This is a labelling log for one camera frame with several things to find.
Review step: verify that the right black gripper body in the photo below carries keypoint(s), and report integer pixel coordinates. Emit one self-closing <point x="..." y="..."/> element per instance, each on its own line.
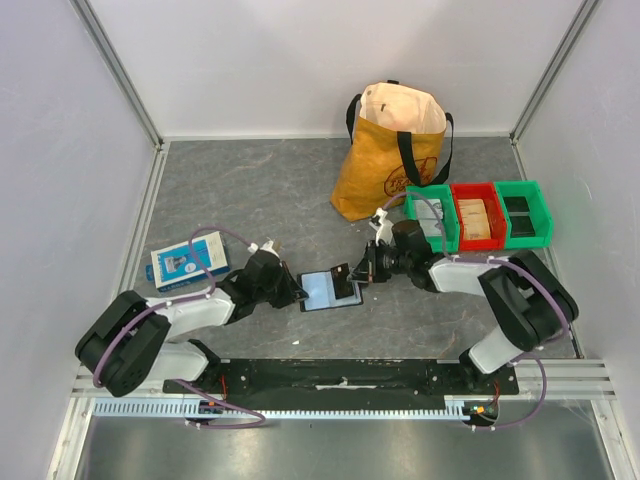
<point x="372" y="262"/>

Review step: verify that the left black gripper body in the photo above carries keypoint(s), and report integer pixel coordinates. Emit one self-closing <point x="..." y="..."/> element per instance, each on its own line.
<point x="277" y="293"/>

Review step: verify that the black credit card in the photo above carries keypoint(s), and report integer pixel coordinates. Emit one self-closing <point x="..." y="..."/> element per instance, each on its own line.
<point x="342" y="285"/>

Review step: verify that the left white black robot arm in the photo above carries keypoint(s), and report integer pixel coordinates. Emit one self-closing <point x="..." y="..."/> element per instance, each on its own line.
<point x="133" y="339"/>

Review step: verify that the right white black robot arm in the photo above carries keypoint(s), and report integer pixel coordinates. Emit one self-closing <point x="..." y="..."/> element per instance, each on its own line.
<point x="530" y="305"/>

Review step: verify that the silver cards stack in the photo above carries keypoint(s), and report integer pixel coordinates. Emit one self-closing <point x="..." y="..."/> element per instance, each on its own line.
<point x="429" y="217"/>

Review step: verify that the gold cards stack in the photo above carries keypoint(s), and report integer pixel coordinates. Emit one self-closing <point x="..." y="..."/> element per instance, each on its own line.
<point x="474" y="220"/>

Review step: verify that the blue white card box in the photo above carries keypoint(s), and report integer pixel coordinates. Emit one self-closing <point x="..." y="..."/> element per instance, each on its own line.
<point x="175" y="266"/>

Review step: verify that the black cards stack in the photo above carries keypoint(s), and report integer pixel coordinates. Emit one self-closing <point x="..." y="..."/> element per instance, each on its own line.
<point x="518" y="212"/>

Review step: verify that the left green plastic bin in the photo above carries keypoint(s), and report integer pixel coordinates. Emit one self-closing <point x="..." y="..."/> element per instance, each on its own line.
<point x="450" y="227"/>

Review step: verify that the green plastic bin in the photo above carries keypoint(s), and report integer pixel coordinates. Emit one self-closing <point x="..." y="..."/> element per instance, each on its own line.
<point x="539" y="213"/>
<point x="450" y="227"/>

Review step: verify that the red plastic bin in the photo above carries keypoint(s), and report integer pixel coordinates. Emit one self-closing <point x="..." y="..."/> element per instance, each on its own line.
<point x="486" y="192"/>

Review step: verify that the yellow tote bag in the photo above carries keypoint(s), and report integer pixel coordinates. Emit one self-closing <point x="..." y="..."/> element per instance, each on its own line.
<point x="396" y="136"/>

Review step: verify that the right green plastic bin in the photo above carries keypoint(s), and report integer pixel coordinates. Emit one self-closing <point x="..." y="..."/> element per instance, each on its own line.
<point x="539" y="213"/>

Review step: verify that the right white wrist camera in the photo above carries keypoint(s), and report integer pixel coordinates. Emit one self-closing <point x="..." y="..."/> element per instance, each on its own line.
<point x="382" y="225"/>

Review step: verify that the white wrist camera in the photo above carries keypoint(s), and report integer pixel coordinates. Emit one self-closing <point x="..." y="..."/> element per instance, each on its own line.
<point x="270" y="246"/>
<point x="382" y="225"/>

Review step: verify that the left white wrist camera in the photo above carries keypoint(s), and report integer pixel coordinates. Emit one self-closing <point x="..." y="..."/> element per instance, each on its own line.
<point x="270" y="246"/>

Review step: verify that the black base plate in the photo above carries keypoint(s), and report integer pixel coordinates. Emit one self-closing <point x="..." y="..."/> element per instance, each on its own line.
<point x="244" y="377"/>

